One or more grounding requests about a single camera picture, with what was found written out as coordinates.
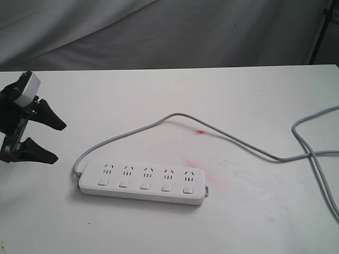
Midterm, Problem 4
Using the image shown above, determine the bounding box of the grey backdrop cloth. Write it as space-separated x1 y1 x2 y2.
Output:
1 1 331 71

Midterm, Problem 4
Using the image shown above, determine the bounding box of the white five-outlet power strip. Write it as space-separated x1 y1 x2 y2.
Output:
78 161 209 205

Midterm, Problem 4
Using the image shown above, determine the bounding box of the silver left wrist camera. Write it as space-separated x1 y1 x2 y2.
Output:
14 71 40 108

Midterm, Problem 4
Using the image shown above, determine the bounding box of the grey power cable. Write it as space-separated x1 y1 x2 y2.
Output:
73 105 339 220

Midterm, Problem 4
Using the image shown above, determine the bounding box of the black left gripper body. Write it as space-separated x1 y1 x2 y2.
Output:
1 82 31 162

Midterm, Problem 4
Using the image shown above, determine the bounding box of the black tripod stand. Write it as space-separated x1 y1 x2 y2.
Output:
308 0 337 65

